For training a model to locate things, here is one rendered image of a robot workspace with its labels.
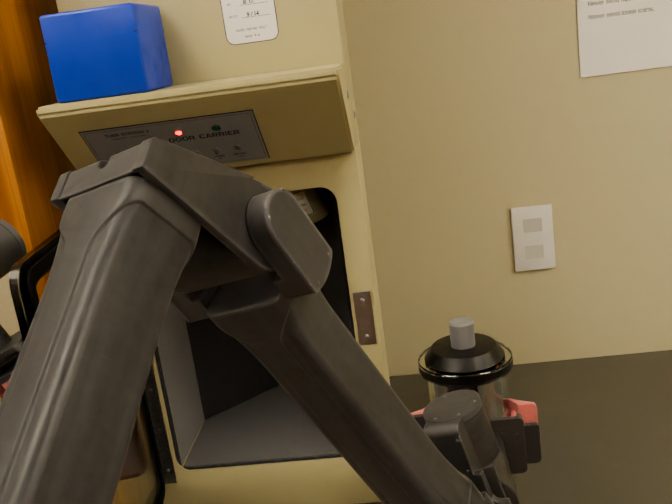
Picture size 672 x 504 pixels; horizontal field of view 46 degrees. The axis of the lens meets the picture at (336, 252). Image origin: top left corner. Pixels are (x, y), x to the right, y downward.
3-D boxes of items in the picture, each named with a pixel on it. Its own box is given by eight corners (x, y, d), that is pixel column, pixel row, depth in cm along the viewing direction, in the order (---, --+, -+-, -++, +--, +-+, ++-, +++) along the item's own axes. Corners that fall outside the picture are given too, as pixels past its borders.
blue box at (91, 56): (91, 96, 93) (74, 17, 91) (174, 85, 92) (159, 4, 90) (56, 104, 83) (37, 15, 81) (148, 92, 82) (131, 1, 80)
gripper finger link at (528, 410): (464, 380, 93) (471, 418, 84) (526, 375, 93) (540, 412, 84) (469, 432, 95) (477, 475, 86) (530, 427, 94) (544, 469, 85)
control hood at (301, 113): (92, 181, 97) (74, 98, 94) (357, 149, 93) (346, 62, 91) (53, 201, 85) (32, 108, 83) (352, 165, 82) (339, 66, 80)
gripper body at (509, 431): (425, 418, 86) (428, 453, 79) (520, 409, 85) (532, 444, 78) (431, 471, 88) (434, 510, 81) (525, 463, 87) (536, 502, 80)
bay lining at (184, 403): (216, 388, 130) (177, 175, 121) (374, 373, 127) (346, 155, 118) (178, 467, 106) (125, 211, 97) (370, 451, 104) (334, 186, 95)
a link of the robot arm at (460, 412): (418, 574, 72) (507, 573, 68) (372, 467, 70) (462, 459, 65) (455, 491, 82) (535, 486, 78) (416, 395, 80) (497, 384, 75)
